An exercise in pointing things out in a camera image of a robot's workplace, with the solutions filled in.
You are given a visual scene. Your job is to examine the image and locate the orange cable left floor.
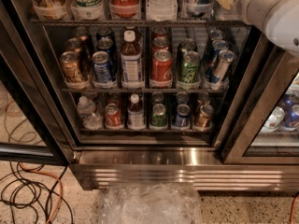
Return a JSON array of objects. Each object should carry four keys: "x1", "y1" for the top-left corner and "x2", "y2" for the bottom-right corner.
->
[{"x1": 18, "y1": 161, "x2": 64, "y2": 224}]

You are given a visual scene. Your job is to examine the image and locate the red coke can middle front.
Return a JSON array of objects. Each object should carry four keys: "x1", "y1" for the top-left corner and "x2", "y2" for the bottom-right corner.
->
[{"x1": 150, "y1": 49, "x2": 173, "y2": 82}]

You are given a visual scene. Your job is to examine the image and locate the blue pepsi can middle front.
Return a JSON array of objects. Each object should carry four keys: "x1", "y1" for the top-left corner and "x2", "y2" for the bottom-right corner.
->
[{"x1": 92, "y1": 51, "x2": 115, "y2": 83}]

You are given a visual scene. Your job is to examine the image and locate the gold can middle shelf front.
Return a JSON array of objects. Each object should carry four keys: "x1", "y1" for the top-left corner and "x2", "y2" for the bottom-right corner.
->
[{"x1": 60, "y1": 50, "x2": 83, "y2": 83}]

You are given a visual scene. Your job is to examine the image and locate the black cables on floor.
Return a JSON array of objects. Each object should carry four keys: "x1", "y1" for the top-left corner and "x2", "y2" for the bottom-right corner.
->
[{"x1": 0, "y1": 161, "x2": 75, "y2": 224}]

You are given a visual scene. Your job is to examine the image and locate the clear water bottle shelf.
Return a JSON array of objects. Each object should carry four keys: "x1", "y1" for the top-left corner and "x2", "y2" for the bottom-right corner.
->
[
  {"x1": 146, "y1": 0, "x2": 178, "y2": 21},
  {"x1": 78, "y1": 96, "x2": 102, "y2": 131}
]

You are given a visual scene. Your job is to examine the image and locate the stainless steel fridge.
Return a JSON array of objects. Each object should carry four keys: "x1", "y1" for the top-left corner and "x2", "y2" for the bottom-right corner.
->
[{"x1": 0, "y1": 0, "x2": 299, "y2": 193}]

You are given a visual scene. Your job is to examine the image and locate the blue can bottom shelf front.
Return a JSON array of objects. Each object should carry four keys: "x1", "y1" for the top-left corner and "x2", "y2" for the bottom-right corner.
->
[{"x1": 172, "y1": 104, "x2": 191, "y2": 128}]

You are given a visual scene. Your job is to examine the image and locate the gold can bottom shelf front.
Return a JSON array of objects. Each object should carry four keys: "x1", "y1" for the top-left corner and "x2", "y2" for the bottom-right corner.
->
[{"x1": 194, "y1": 105, "x2": 214, "y2": 128}]

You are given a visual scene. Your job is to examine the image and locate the clear water bottle bottom shelf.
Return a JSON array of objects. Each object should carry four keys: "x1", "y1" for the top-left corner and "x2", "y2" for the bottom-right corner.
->
[{"x1": 78, "y1": 96, "x2": 102, "y2": 131}]

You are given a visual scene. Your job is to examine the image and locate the green can shelf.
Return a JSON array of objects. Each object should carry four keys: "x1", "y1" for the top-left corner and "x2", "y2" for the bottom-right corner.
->
[
  {"x1": 150, "y1": 104, "x2": 167, "y2": 127},
  {"x1": 178, "y1": 51, "x2": 200, "y2": 83}
]

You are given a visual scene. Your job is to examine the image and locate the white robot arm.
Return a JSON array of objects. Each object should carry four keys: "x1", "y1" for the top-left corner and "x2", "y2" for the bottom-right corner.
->
[{"x1": 216, "y1": 0, "x2": 299, "y2": 56}]

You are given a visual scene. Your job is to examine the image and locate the orange cable right floor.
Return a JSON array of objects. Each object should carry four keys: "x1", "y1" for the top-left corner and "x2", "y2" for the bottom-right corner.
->
[{"x1": 289, "y1": 194, "x2": 299, "y2": 224}]

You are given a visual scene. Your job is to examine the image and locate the brown iced tea bottle middle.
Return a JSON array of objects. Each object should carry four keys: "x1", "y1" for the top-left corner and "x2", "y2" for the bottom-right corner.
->
[{"x1": 121, "y1": 30, "x2": 143, "y2": 83}]

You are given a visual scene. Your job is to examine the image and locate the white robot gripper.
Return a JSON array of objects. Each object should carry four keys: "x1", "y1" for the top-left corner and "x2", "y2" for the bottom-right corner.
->
[{"x1": 213, "y1": 0, "x2": 295, "y2": 30}]

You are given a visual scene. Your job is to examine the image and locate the red can bottom shelf front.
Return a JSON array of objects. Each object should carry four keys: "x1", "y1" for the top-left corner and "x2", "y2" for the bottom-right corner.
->
[{"x1": 105, "y1": 104, "x2": 122, "y2": 127}]

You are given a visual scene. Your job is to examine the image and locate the open glass fridge door left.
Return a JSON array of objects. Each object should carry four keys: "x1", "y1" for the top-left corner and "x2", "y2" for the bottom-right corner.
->
[{"x1": 0, "y1": 0, "x2": 72, "y2": 166}]

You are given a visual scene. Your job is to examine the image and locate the blue can right compartment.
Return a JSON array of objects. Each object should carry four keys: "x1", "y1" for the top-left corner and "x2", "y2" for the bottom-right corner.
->
[{"x1": 279, "y1": 105, "x2": 299, "y2": 131}]

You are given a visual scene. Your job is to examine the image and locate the green can bottom shelf front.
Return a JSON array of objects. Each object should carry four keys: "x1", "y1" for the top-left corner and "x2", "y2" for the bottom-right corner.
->
[{"x1": 150, "y1": 104, "x2": 167, "y2": 127}]

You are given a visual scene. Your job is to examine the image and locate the brown tea bottle bottom shelf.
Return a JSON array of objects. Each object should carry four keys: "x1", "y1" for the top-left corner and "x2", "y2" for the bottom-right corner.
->
[{"x1": 127, "y1": 93, "x2": 145, "y2": 130}]

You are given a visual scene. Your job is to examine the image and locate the clear water bottle top shelf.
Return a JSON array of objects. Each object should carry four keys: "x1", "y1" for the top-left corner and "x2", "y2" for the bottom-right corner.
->
[{"x1": 146, "y1": 0, "x2": 178, "y2": 21}]

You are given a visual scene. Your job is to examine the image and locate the clear plastic bag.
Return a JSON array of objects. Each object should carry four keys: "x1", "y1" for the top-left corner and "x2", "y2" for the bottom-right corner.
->
[{"x1": 99, "y1": 183, "x2": 202, "y2": 224}]

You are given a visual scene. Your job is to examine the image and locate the orange cable floor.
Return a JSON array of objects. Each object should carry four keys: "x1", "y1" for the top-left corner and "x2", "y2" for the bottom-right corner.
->
[
  {"x1": 18, "y1": 161, "x2": 64, "y2": 224},
  {"x1": 289, "y1": 194, "x2": 299, "y2": 224}
]

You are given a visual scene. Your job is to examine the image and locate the silver blue slim can front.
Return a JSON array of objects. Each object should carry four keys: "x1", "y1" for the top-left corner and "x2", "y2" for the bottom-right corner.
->
[{"x1": 209, "y1": 50, "x2": 235, "y2": 84}]

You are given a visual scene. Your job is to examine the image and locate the green can middle shelf front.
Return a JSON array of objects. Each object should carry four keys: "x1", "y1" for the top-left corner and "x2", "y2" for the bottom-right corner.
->
[{"x1": 178, "y1": 51, "x2": 200, "y2": 83}]

